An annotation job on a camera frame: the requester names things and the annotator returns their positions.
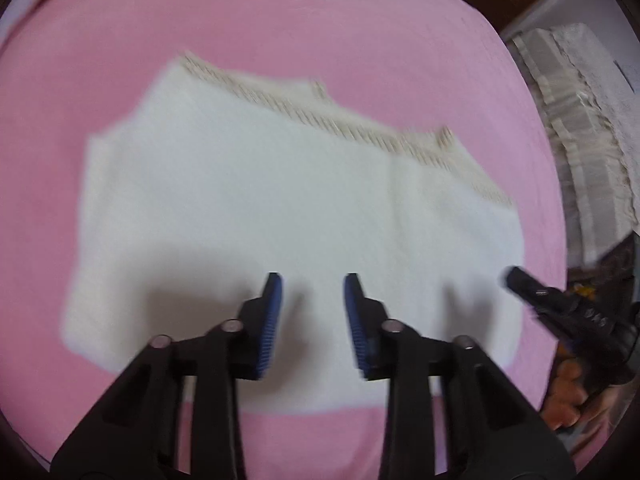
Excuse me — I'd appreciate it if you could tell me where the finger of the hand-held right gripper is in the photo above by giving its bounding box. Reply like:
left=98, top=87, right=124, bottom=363
left=505, top=266, right=576, bottom=321

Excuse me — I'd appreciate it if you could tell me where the white knit cardigan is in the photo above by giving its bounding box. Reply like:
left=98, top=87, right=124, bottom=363
left=60, top=52, right=526, bottom=416

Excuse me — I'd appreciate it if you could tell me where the person's right hand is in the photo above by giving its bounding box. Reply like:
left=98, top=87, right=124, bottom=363
left=542, top=360, right=616, bottom=433

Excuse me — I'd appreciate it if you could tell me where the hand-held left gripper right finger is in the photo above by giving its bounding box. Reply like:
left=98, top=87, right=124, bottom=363
left=343, top=272, right=578, bottom=480

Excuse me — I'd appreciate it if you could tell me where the pink fleece bed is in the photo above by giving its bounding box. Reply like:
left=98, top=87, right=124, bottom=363
left=0, top=0, right=568, bottom=476

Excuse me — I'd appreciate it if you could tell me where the lace-covered furniture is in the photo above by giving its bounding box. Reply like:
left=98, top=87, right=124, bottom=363
left=510, top=22, right=640, bottom=266

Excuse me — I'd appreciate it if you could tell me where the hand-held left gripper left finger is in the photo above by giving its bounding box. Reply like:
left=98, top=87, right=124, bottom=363
left=50, top=272, right=285, bottom=480

